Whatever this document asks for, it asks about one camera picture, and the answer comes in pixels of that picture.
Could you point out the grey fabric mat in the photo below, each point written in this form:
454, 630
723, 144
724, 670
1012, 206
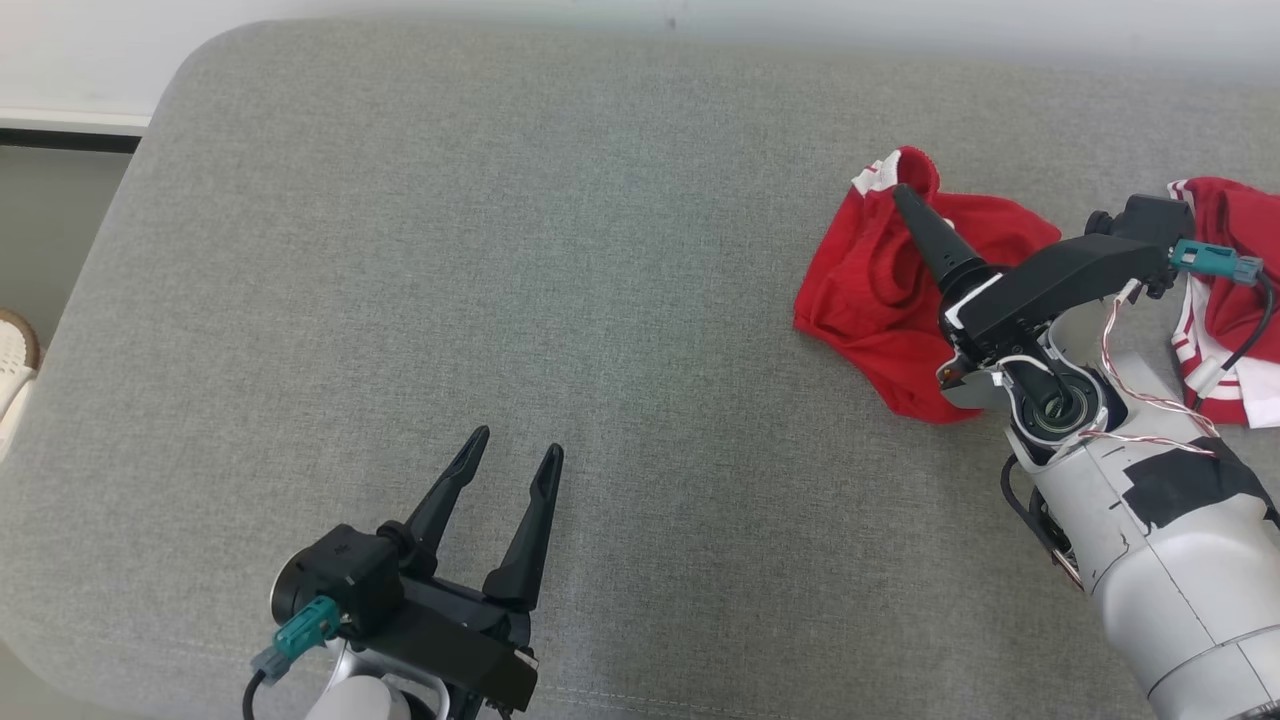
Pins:
500, 250

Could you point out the red Bulls 23 shorts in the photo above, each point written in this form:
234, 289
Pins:
860, 310

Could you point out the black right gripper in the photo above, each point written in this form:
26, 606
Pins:
1060, 280

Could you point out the white wicker basket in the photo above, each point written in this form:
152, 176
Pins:
12, 360

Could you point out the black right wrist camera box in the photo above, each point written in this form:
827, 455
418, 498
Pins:
1150, 220

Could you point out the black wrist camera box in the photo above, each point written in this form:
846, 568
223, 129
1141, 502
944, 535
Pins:
345, 575
1150, 220

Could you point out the white and black baseboard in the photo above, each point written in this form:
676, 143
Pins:
70, 130

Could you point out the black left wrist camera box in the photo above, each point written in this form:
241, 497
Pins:
345, 575

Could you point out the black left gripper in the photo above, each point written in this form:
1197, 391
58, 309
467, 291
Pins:
460, 640

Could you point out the red and white basketball jersey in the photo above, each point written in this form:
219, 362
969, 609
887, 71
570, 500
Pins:
1240, 215

